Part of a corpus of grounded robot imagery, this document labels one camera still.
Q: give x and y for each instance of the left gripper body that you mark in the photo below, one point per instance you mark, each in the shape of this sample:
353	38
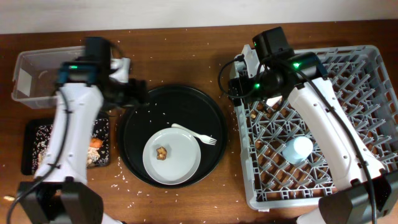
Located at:
122	93

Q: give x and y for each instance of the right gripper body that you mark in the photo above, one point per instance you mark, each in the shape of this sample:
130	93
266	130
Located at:
260	83

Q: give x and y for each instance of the orange carrot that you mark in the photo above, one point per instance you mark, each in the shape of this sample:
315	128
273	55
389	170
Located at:
96	143

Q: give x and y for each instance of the light blue plastic cup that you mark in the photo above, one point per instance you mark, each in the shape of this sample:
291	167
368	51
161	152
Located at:
297	150

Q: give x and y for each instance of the grey plate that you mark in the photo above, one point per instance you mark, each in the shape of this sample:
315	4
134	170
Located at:
183	156

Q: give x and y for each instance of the white plastic fork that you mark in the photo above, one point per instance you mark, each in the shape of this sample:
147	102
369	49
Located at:
203	138

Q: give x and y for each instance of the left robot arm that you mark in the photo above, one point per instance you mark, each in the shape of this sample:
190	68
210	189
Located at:
59	192

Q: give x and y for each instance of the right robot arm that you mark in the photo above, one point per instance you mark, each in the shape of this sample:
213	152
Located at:
317	127

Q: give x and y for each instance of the grey dishwasher rack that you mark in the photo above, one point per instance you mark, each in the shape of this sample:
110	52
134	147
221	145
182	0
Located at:
365	92

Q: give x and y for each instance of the round black serving tray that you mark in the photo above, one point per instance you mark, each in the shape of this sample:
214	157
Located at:
170	104

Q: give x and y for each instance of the brown food scrap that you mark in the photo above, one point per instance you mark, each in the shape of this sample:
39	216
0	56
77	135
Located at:
161	153

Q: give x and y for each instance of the pile of rice scraps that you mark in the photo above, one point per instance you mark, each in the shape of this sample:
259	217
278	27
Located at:
95	158

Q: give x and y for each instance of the clear plastic bin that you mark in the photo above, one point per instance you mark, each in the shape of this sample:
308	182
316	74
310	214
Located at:
35	82

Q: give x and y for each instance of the black rectangular tray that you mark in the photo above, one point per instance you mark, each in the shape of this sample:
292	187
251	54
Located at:
29	135

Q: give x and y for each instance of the peanut on table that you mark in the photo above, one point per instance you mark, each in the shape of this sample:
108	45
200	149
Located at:
9	198

